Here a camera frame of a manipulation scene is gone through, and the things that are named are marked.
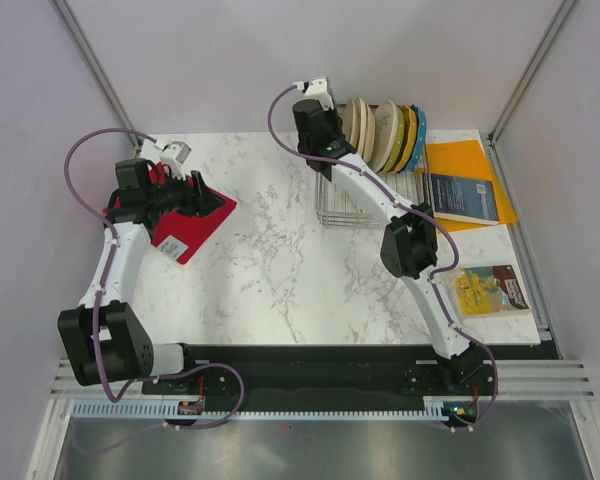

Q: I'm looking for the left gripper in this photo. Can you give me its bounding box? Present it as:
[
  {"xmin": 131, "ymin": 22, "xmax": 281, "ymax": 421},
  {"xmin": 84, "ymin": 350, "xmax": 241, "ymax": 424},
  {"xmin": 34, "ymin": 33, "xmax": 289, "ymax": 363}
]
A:
[{"xmin": 146, "ymin": 167, "xmax": 226, "ymax": 219}]

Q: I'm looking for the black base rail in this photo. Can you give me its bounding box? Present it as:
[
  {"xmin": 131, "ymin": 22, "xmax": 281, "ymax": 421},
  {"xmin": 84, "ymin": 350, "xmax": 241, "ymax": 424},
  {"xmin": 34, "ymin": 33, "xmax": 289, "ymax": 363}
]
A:
[{"xmin": 139, "ymin": 342, "xmax": 564, "ymax": 414}]

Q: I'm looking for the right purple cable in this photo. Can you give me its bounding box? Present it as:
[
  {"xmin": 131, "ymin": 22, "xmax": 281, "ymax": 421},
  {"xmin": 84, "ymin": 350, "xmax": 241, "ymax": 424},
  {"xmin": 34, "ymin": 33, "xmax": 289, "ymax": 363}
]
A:
[{"xmin": 268, "ymin": 82, "xmax": 501, "ymax": 434}]

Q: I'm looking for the yellow folder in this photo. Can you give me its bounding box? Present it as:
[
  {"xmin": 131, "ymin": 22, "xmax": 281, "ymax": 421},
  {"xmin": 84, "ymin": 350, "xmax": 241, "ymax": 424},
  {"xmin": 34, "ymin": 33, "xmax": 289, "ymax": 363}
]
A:
[{"xmin": 426, "ymin": 140, "xmax": 518, "ymax": 232}]

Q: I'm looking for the beige bird plate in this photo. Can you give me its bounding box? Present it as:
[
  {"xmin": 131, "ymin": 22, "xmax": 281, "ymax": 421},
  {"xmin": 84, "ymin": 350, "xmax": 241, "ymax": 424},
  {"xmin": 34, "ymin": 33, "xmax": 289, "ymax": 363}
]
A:
[
  {"xmin": 341, "ymin": 97, "xmax": 361, "ymax": 148},
  {"xmin": 362, "ymin": 102, "xmax": 376, "ymax": 164}
]

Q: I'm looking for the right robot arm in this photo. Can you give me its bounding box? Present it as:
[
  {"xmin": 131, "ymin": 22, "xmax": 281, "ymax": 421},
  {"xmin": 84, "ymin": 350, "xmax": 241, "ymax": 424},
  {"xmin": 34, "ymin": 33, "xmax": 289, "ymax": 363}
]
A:
[{"xmin": 290, "ymin": 77, "xmax": 480, "ymax": 394}]

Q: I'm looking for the yellow fluted dish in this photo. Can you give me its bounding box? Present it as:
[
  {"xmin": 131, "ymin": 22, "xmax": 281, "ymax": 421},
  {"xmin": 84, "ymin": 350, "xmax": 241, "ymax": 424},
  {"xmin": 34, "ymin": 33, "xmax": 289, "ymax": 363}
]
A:
[{"xmin": 393, "ymin": 105, "xmax": 418, "ymax": 173}]

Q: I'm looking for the green polka dot dish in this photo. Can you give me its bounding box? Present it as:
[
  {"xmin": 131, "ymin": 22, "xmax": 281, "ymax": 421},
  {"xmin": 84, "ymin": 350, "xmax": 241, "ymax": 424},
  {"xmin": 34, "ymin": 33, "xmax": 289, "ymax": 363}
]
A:
[{"xmin": 382, "ymin": 105, "xmax": 409, "ymax": 173}]

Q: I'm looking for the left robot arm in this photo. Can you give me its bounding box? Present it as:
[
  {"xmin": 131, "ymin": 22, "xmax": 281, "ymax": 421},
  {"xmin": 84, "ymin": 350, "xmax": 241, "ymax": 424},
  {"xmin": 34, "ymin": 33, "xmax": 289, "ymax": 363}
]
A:
[{"xmin": 58, "ymin": 141, "xmax": 236, "ymax": 393}]

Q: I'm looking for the purple cable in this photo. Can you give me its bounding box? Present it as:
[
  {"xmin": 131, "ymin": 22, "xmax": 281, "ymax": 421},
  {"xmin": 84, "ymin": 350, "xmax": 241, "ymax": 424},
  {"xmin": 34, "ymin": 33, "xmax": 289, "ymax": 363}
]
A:
[
  {"xmin": 63, "ymin": 128, "xmax": 246, "ymax": 456},
  {"xmin": 268, "ymin": 82, "xmax": 501, "ymax": 434}
]

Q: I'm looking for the dark blue book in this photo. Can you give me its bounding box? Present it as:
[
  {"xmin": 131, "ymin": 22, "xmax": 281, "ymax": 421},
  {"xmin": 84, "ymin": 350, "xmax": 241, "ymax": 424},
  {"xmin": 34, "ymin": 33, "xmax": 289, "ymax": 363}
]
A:
[{"xmin": 423, "ymin": 173, "xmax": 499, "ymax": 225}]

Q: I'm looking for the blue polka dot dish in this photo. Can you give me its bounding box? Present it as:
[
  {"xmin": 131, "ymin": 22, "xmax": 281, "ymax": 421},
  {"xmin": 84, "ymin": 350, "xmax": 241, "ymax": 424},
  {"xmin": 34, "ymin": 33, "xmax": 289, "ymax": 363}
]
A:
[{"xmin": 405, "ymin": 104, "xmax": 427, "ymax": 171}]

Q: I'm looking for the metal wire dish rack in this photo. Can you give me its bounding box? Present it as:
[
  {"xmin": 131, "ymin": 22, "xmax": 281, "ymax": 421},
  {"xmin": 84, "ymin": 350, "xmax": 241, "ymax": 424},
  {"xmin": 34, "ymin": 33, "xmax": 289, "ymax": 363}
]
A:
[{"xmin": 314, "ymin": 102, "xmax": 435, "ymax": 231}]

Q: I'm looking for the blue and cream plate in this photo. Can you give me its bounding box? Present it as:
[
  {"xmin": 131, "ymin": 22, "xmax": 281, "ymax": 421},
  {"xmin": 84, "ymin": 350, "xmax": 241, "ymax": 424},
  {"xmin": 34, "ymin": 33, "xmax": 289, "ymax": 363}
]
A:
[{"xmin": 356, "ymin": 97, "xmax": 369, "ymax": 156}]

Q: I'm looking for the yellow illustrated book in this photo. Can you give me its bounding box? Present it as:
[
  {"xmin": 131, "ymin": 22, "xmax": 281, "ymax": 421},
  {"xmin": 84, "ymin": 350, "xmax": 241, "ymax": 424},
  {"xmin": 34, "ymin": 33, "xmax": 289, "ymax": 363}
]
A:
[{"xmin": 441, "ymin": 264, "xmax": 531, "ymax": 319}]

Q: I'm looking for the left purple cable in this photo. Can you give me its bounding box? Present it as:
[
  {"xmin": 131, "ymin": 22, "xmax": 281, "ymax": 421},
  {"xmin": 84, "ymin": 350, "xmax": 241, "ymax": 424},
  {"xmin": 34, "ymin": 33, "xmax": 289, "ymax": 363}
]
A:
[{"xmin": 63, "ymin": 128, "xmax": 246, "ymax": 456}]

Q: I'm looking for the red clip file folder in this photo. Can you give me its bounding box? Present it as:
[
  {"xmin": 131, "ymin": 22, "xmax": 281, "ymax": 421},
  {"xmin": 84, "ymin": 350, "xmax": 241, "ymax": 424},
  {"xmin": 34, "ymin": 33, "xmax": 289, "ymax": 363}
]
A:
[{"xmin": 104, "ymin": 159, "xmax": 237, "ymax": 265}]

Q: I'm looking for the blue cream plate in rack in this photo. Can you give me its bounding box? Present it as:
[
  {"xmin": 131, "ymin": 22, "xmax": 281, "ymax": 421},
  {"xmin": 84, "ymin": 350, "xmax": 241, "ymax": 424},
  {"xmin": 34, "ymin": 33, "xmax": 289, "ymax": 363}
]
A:
[{"xmin": 370, "ymin": 100, "xmax": 399, "ymax": 172}]

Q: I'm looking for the white cable duct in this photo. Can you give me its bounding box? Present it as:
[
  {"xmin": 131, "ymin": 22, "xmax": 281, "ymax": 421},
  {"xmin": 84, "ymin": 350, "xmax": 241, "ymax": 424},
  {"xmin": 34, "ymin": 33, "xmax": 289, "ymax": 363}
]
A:
[{"xmin": 71, "ymin": 397, "xmax": 476, "ymax": 421}]

